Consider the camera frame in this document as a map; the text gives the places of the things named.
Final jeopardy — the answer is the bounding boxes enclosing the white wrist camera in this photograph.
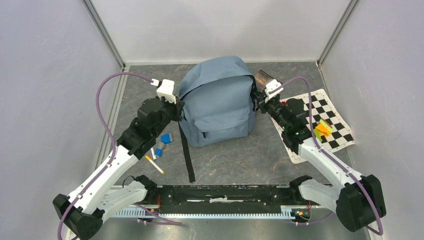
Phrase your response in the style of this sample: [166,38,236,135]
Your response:
[264,79,284,102]
[150,78,177,104]

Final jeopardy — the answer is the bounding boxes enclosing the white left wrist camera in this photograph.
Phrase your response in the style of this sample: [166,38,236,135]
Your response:
[150,78,177,104]

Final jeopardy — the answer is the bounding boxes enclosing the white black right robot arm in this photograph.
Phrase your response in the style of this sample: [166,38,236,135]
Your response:
[251,90,387,235]

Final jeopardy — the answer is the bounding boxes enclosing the blue fabric backpack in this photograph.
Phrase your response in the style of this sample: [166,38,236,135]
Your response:
[178,55,257,183]

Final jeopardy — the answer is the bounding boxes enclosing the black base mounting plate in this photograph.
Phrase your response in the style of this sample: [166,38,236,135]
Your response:
[156,184,296,214]

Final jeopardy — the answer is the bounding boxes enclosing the blue grey glue stick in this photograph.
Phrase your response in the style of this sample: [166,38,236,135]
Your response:
[154,141,166,158]

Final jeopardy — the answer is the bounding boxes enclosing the blue pencil sharpener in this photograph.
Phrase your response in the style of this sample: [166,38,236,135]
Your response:
[160,133,173,145]

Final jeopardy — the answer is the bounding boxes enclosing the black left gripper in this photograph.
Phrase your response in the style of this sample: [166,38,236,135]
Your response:
[151,94,185,138]

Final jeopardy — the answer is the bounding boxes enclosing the dark orange paperback book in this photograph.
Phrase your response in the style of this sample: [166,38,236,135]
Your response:
[254,69,274,92]

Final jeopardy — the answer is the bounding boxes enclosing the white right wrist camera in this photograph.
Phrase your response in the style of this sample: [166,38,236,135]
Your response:
[264,79,284,102]

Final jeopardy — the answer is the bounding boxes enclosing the black white checkered mat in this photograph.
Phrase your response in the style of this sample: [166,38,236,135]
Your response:
[271,89,355,164]

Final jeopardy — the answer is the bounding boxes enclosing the orange green toy blocks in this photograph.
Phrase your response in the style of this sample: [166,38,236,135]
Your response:
[313,119,334,142]

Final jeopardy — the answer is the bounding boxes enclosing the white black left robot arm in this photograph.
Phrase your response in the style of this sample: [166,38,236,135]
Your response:
[52,96,182,240]

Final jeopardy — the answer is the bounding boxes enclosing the blue cap marker pen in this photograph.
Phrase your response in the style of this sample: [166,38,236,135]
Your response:
[150,147,157,162]

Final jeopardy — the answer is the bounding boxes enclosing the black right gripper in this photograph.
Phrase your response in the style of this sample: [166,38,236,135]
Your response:
[253,89,289,131]

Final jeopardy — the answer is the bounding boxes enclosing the slotted cable duct rail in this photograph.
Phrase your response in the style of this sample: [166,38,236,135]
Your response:
[112,206,296,220]

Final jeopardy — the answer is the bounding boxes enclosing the yellow cap marker pen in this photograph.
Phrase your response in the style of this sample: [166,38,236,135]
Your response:
[145,155,165,175]

